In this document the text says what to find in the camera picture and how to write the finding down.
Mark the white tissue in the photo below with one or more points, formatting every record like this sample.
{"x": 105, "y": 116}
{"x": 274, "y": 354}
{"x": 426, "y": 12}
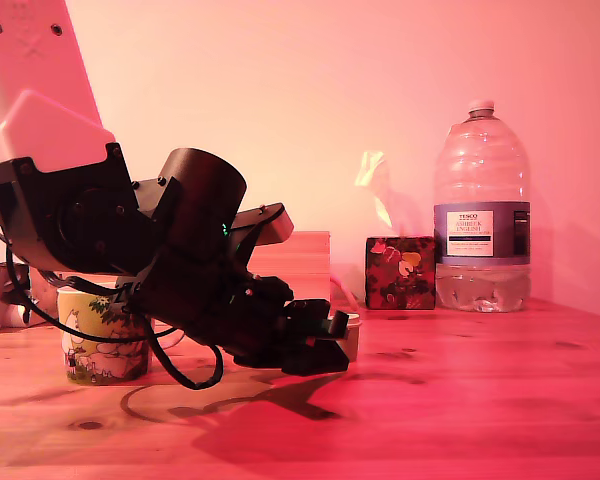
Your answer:
{"x": 380, "y": 185}

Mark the floral tissue box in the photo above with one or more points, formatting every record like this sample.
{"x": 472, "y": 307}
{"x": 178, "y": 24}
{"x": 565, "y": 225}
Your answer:
{"x": 400, "y": 272}

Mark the long wooden box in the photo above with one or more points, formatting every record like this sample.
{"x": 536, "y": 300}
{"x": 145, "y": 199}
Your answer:
{"x": 305, "y": 270}

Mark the cartoon print ceramic mug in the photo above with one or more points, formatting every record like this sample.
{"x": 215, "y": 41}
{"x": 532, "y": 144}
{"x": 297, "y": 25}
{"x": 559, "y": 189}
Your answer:
{"x": 95, "y": 350}

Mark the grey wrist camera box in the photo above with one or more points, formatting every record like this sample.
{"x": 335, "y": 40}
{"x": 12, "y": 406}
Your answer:
{"x": 275, "y": 230}

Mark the white carton box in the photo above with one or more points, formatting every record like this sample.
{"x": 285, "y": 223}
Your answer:
{"x": 45, "y": 296}

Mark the small white round camera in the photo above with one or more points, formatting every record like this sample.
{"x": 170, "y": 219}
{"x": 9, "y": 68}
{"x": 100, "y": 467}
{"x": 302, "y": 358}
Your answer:
{"x": 5, "y": 317}

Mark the large clear water bottle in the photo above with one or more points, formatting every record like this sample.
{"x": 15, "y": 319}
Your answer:
{"x": 482, "y": 225}

